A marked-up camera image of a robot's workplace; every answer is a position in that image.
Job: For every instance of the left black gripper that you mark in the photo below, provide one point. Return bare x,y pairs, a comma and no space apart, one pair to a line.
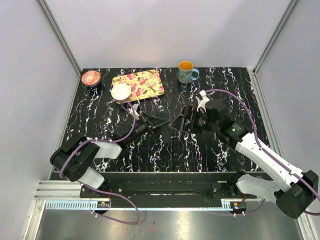
153,122

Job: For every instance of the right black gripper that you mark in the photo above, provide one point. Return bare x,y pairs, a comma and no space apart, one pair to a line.
178,123

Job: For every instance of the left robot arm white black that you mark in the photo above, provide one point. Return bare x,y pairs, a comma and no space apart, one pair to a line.
73,159

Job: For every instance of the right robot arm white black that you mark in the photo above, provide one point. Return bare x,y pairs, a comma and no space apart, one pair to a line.
290,188

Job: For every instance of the floral rectangular tray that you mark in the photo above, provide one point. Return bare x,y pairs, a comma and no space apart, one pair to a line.
143,84

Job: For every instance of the small white bowl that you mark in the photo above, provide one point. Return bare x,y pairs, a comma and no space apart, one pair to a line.
121,92

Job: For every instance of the blue mug orange inside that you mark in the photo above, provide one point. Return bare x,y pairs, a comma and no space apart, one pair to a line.
187,73

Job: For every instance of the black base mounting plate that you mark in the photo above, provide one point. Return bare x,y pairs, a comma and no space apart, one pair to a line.
205,185

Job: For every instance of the red patterned bowl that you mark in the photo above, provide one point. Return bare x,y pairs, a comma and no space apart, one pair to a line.
91,78

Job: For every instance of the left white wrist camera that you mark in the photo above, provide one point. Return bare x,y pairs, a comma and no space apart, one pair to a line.
134,111

